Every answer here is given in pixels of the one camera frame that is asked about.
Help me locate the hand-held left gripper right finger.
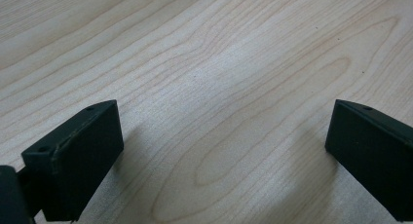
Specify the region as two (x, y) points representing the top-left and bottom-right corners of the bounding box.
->
(324, 99), (413, 222)

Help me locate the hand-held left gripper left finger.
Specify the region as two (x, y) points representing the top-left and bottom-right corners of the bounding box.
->
(20, 99), (125, 222)

